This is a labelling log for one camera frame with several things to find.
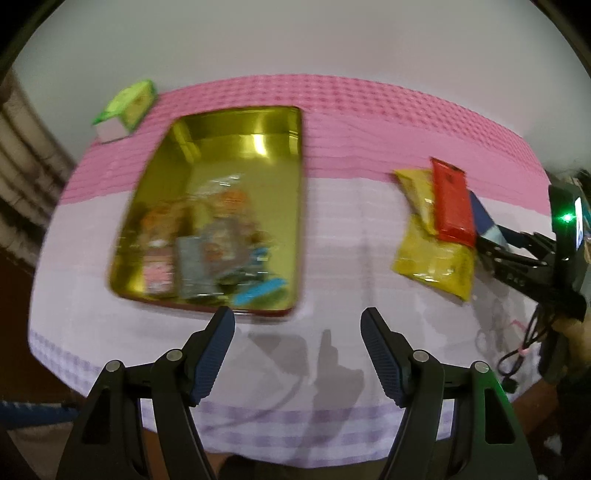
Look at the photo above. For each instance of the red snack packet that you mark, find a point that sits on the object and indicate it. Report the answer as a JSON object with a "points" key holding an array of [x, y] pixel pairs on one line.
{"points": [[453, 203]]}

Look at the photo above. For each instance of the dark blue snack packet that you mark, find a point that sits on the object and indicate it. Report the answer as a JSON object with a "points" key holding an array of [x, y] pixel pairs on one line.
{"points": [[485, 219]]}

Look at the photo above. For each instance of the pink patterned snack packet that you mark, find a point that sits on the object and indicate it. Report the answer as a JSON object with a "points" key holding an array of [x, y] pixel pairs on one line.
{"points": [[159, 277]]}

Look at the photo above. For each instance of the beige patterned curtain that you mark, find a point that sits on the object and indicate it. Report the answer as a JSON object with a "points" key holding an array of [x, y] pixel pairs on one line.
{"points": [[27, 157]]}

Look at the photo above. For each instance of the grey snack packet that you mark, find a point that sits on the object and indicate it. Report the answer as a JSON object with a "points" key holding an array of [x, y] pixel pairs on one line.
{"points": [[196, 270]]}

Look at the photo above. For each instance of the pink checked tablecloth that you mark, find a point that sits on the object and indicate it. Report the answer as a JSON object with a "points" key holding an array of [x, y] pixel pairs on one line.
{"points": [[351, 258]]}

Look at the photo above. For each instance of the gold rectangular tin box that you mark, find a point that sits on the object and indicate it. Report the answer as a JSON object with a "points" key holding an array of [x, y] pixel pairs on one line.
{"points": [[244, 157]]}

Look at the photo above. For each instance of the green tissue box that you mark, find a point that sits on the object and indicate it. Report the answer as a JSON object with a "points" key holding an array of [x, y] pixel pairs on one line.
{"points": [[127, 108]]}

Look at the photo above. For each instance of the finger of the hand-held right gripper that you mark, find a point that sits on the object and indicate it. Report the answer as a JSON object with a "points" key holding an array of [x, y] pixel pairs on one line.
{"points": [[517, 272], [526, 240]]}

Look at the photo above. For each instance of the person's right hand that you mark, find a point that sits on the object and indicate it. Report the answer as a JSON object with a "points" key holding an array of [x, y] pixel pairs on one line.
{"points": [[575, 334]]}

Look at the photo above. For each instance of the narrow yellow snack packet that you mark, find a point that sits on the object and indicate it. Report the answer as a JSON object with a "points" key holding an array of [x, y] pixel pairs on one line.
{"points": [[418, 196]]}

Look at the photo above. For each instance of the clear peanut snack packet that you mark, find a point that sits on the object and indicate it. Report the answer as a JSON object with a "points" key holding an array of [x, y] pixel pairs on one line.
{"points": [[228, 221]]}

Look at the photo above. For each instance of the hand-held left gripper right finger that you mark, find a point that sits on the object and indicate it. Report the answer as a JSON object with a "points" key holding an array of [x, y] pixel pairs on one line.
{"points": [[383, 357]]}

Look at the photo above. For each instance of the orange snack packet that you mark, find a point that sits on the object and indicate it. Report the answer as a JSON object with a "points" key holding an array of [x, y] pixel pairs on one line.
{"points": [[161, 226]]}

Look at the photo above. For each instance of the large yellow snack packet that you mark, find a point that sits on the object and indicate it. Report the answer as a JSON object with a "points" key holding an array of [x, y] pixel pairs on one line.
{"points": [[434, 265]]}

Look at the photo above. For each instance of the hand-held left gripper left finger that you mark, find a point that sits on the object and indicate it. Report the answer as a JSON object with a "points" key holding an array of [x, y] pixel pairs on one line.
{"points": [[213, 360]]}

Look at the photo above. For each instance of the blue fabric strip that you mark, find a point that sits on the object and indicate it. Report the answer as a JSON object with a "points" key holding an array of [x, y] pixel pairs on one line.
{"points": [[32, 413]]}

